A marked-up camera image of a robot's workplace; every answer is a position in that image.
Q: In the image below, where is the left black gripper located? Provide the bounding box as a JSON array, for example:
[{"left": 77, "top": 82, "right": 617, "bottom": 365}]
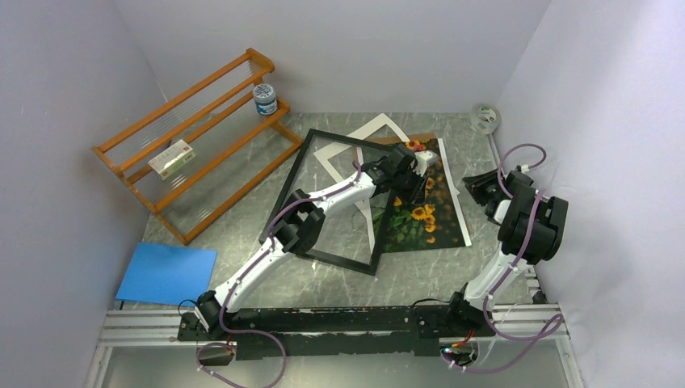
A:
[{"left": 392, "top": 169, "right": 428, "bottom": 209}]

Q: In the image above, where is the white mat board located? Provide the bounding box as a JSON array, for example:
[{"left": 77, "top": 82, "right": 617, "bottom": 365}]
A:
[{"left": 313, "top": 112, "right": 473, "bottom": 253}]

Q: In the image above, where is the sunflower photo print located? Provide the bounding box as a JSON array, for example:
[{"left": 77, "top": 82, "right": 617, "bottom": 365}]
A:
[{"left": 382, "top": 158, "right": 470, "bottom": 253}]

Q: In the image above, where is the black picture frame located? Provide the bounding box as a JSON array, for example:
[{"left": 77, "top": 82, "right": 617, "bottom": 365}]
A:
[{"left": 267, "top": 129, "right": 393, "bottom": 276}]

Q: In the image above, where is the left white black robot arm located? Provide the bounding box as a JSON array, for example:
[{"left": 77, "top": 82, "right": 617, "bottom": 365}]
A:
[{"left": 194, "top": 145, "right": 439, "bottom": 340}]

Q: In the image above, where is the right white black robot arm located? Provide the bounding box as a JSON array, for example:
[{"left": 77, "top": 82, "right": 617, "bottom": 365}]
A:
[{"left": 444, "top": 170, "right": 569, "bottom": 335}]

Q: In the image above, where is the brown backing board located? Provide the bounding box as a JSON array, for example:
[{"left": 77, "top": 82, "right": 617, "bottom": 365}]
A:
[{"left": 368, "top": 133, "right": 437, "bottom": 145}]

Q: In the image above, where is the clear tape roll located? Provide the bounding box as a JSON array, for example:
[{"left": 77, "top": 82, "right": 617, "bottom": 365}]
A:
[{"left": 469, "top": 103, "right": 502, "bottom": 135}]

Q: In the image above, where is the blue white jar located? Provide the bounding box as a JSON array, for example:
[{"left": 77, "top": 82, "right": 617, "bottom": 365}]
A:
[{"left": 253, "top": 83, "right": 278, "bottom": 116}]

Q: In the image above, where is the orange wooden rack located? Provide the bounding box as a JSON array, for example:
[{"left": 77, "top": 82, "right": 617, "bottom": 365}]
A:
[{"left": 93, "top": 48, "right": 303, "bottom": 245}]

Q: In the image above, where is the white red small box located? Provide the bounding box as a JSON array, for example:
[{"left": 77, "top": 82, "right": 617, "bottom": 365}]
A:
[{"left": 148, "top": 140, "right": 196, "bottom": 180}]

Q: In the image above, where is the blue paper sheet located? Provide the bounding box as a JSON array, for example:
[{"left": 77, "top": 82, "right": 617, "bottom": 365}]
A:
[{"left": 116, "top": 242, "right": 217, "bottom": 306}]

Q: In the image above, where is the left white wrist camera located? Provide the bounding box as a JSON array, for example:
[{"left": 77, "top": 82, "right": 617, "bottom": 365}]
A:
[{"left": 414, "top": 150, "right": 440, "bottom": 177}]

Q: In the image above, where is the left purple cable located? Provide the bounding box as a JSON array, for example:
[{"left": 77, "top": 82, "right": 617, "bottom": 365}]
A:
[{"left": 195, "top": 160, "right": 368, "bottom": 388}]

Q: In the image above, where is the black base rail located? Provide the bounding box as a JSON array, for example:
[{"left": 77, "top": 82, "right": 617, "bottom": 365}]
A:
[{"left": 177, "top": 304, "right": 494, "bottom": 361}]

